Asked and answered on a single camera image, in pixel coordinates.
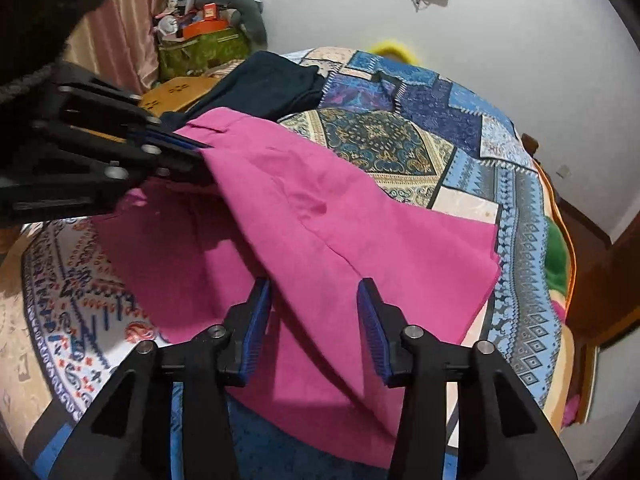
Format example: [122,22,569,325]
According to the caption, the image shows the orange red box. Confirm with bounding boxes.
[182,3,229,39]

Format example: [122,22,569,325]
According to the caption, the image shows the yellow foam headboard arch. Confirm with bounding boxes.
[369,40,420,65]

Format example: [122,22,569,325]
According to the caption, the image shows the brown wooden door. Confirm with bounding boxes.
[564,209,640,346]

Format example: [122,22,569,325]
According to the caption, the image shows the white wall socket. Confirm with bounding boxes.
[556,165,570,179]

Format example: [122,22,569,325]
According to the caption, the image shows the patchwork patterned bedspread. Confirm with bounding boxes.
[4,48,561,476]

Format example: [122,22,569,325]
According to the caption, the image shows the green storage bag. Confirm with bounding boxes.
[157,27,252,81]

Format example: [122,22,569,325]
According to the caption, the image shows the dark navy folded garment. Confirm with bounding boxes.
[160,51,326,130]

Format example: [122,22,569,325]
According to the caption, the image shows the grey neck pillow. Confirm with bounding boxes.
[194,0,268,50]

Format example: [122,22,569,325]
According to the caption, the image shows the striped pink curtain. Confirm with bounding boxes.
[65,0,169,94]

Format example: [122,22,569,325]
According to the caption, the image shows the wooden lap desk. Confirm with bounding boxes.
[139,76,220,117]

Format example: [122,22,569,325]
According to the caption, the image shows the pink pants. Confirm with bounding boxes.
[93,108,500,468]

